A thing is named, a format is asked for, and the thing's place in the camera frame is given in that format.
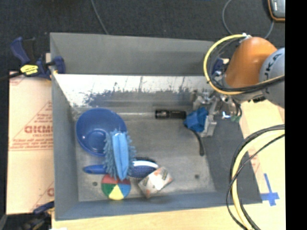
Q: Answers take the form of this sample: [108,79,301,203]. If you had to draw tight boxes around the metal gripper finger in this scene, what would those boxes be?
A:
[192,92,211,110]
[200,115,217,138]

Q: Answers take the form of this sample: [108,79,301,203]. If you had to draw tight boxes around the blue tool with black handle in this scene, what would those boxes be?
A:
[183,107,209,157]

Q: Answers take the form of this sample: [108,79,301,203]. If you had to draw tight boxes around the black cylindrical torch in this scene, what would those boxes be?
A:
[154,109,188,120]

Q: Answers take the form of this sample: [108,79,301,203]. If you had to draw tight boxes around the grey metal bin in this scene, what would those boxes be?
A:
[49,32,262,220]

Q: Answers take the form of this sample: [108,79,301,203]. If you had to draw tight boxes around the clear tape packet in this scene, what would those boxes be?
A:
[137,166,174,199]

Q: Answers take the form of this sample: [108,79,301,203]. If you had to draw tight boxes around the blue brush with white bristles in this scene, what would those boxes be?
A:
[83,158,159,179]

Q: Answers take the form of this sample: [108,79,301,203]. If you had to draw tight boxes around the blue microfibre duster mitt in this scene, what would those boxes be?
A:
[103,128,138,181]

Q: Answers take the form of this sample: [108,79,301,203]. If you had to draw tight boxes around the blue plastic bowl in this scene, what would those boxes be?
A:
[75,107,128,157]

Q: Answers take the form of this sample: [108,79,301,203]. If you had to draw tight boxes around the multicoloured ball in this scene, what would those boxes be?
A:
[101,173,132,201]

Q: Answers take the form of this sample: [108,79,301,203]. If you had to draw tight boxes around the brown cardboard board, red print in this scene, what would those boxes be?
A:
[6,70,285,230]

